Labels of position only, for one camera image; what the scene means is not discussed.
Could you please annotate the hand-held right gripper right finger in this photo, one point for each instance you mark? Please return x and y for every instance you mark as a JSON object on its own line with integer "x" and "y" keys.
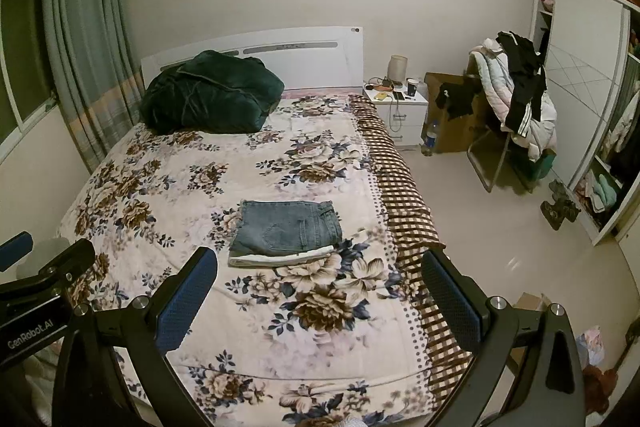
{"x": 450, "y": 302}

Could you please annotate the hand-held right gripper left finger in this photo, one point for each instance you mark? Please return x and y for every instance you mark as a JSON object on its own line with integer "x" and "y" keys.
{"x": 185, "y": 304}

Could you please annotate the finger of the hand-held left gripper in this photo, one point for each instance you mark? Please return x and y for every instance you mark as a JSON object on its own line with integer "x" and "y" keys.
{"x": 15, "y": 244}
{"x": 65, "y": 262}

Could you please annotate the blue denim pants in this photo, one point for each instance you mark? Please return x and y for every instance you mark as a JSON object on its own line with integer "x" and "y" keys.
{"x": 285, "y": 227}

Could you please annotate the small cardboard box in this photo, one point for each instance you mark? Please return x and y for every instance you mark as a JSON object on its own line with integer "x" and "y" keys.
{"x": 530, "y": 302}

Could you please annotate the brown checked bed sheet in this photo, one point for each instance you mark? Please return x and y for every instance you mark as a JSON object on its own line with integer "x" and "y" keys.
{"x": 400, "y": 207}

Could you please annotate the floral bed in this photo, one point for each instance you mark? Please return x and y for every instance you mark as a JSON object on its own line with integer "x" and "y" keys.
{"x": 200, "y": 187}

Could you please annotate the metal folding chair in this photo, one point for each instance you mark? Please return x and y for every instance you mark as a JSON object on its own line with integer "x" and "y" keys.
{"x": 487, "y": 162}

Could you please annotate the light printed cloth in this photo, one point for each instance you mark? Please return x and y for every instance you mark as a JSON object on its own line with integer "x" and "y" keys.
{"x": 590, "y": 344}

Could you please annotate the dark slippers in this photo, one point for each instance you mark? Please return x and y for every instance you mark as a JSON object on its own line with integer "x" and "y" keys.
{"x": 560, "y": 204}

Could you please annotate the green plastic bin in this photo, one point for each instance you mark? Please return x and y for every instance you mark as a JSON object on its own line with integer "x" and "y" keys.
{"x": 542, "y": 164}

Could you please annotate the plastic water bottle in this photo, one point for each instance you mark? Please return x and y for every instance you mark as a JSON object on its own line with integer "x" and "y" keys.
{"x": 430, "y": 137}

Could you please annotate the red-brown cloth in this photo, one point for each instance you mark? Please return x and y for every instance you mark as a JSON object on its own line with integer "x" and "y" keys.
{"x": 597, "y": 384}

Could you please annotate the brown cardboard box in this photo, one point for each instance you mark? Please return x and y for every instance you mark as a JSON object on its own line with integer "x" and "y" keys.
{"x": 462, "y": 127}

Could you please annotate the window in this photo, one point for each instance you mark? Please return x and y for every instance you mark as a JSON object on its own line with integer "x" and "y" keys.
{"x": 20, "y": 57}

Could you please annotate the white nightstand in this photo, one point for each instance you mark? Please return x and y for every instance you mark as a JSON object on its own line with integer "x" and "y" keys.
{"x": 402, "y": 117}

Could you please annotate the black cloth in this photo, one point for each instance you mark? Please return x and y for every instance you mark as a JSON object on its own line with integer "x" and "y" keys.
{"x": 457, "y": 99}

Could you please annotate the grey-green curtain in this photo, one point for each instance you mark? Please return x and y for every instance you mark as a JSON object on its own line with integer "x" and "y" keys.
{"x": 85, "y": 47}

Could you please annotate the dark green blanket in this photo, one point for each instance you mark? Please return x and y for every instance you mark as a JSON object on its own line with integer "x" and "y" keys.
{"x": 210, "y": 94}

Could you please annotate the black phone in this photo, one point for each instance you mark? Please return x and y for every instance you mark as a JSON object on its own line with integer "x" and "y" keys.
{"x": 400, "y": 96}

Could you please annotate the yellow small object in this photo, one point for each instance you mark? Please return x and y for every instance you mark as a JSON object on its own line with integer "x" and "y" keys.
{"x": 381, "y": 96}

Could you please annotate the dark cup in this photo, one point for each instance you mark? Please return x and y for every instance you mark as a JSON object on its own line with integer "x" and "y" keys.
{"x": 412, "y": 87}

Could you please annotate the chair with piled clothes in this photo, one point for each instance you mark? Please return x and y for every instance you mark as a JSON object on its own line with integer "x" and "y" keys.
{"x": 500, "y": 82}

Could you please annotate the black striped clothes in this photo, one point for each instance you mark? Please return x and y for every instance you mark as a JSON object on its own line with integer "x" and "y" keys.
{"x": 525, "y": 82}

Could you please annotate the beige table lamp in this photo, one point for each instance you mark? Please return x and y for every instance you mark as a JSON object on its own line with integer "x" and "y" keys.
{"x": 398, "y": 68}

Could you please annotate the white wardrobe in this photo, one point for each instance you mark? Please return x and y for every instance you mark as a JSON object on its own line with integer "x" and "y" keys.
{"x": 585, "y": 82}

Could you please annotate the white bed headboard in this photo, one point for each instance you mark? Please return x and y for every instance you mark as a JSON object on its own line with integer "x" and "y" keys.
{"x": 310, "y": 57}

